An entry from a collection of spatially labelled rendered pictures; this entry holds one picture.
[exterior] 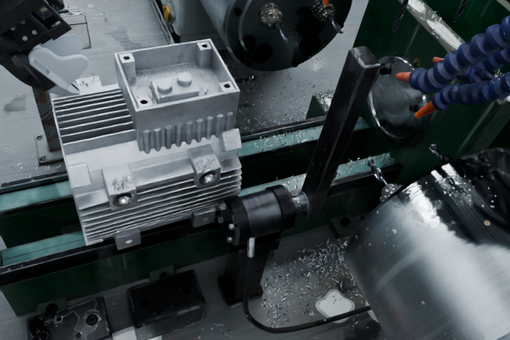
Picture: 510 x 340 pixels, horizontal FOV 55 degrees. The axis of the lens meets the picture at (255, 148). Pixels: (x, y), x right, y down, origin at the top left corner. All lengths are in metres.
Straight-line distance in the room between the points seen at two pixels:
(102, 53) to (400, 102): 0.67
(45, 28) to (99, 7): 0.77
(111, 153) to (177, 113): 0.09
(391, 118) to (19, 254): 0.59
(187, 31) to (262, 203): 0.60
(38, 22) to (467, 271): 0.47
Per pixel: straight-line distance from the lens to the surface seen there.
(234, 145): 0.59
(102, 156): 0.57
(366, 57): 0.47
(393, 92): 0.81
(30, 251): 0.71
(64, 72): 0.59
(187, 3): 1.06
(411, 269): 0.52
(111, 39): 1.20
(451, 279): 0.51
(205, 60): 0.62
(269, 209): 0.58
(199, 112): 0.56
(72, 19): 0.78
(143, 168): 0.58
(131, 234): 0.62
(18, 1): 0.53
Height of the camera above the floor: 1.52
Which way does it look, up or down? 48 degrees down
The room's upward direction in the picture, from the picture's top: 11 degrees clockwise
